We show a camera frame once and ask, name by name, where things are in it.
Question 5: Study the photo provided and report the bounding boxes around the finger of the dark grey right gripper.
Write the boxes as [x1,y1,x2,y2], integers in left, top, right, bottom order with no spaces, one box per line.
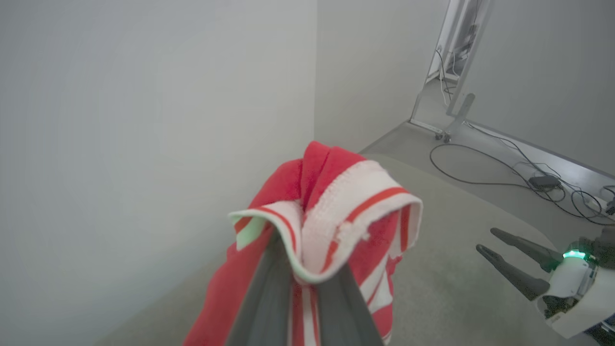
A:
[490,228,564,272]
[476,245,551,302]

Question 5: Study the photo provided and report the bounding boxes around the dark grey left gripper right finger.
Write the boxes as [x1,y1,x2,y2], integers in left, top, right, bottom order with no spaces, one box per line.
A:
[316,266,385,346]

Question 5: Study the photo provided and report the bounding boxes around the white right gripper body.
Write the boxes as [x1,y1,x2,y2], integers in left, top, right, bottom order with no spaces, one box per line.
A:
[536,250,615,339]

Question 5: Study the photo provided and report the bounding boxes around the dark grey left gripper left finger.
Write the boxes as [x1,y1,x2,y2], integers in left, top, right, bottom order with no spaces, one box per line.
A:
[225,230,295,346]

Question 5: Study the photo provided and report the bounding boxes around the red white striped garment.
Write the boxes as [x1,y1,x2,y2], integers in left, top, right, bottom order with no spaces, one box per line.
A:
[183,141,423,346]

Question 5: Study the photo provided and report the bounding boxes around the black power adapter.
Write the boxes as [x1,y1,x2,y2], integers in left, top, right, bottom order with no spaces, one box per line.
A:
[529,175,562,189]

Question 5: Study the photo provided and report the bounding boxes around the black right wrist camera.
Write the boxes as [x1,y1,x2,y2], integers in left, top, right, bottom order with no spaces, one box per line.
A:
[579,226,615,270]

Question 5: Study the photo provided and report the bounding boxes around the tangled black floor cables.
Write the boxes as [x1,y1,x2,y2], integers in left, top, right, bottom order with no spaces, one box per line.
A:
[464,120,615,227]

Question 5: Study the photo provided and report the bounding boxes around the long looped black floor cable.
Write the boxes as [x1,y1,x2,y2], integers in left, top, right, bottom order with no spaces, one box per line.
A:
[429,143,535,189]

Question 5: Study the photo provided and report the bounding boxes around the metal wheeled stand frame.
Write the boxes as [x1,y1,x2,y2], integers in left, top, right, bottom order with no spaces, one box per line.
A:
[410,0,492,144]

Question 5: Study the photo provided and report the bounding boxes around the thin hanging stand cables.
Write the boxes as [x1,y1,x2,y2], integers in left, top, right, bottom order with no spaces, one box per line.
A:
[434,46,459,107]

